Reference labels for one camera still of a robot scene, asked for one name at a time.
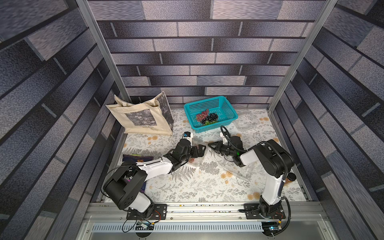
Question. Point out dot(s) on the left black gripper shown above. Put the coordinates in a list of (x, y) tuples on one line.
[(201, 152)]

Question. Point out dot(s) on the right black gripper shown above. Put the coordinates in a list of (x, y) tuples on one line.
[(223, 148)]

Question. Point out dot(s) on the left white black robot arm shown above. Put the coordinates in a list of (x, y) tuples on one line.
[(124, 186)]

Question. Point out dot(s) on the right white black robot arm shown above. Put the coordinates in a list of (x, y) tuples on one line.
[(275, 160)]

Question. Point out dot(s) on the green grape bunch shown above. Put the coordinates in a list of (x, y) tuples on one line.
[(210, 122)]

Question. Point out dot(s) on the black grape bunch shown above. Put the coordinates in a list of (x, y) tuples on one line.
[(211, 117)]

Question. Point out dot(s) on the teal plastic basket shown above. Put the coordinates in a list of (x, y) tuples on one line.
[(218, 105)]

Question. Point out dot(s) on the beige canvas tote bag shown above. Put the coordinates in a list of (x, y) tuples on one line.
[(152, 117)]

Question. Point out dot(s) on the purple snack bag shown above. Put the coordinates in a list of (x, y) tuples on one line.
[(133, 160)]

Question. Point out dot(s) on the amber spice jar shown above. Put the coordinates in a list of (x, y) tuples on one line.
[(288, 180)]

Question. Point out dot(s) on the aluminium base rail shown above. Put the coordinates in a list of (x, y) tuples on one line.
[(206, 221)]

